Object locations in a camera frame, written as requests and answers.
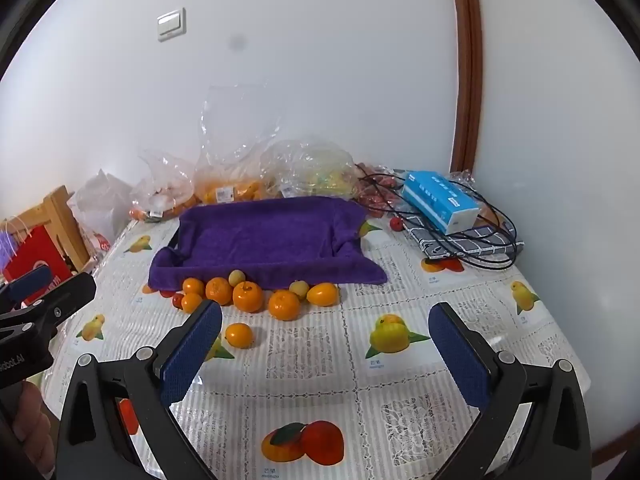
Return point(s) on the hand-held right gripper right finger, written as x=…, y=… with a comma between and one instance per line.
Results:
x=457, y=355

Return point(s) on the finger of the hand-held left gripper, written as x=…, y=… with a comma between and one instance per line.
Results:
x=70, y=295
x=30, y=280

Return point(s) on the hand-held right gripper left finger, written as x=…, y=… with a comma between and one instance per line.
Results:
x=192, y=355

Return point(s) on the purple towel lined tray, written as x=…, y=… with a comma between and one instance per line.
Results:
x=260, y=235

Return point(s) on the person's left hand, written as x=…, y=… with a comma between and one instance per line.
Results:
x=32, y=425

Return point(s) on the red paper bag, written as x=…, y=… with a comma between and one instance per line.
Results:
x=35, y=255

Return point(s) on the purple paper bag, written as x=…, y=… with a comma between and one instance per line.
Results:
x=12, y=242

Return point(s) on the red cherry tomato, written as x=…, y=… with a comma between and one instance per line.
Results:
x=177, y=300
x=396, y=223

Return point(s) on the wooden chair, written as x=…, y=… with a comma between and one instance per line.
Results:
x=57, y=210

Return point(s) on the small pale yellow fruit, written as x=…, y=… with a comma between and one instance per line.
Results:
x=299, y=288
x=235, y=277

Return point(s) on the white plastic bag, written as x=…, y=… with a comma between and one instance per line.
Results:
x=100, y=200

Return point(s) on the grey checked cloth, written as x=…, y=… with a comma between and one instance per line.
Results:
x=435, y=245

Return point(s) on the clear bag of orange fruit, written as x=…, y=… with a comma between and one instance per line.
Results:
x=160, y=180

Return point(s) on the blue tissue box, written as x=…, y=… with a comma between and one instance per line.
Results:
x=435, y=200

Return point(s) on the bag of cherry tomatoes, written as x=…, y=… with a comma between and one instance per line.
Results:
x=372, y=195

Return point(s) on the clear plastic bag of mandarins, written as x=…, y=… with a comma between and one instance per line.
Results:
x=225, y=170

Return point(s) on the clear bag of yellow fruit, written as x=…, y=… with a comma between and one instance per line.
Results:
x=310, y=165

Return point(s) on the white light switch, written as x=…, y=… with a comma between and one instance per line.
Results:
x=171, y=25

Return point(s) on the brown wooden door frame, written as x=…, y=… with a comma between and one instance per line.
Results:
x=467, y=60

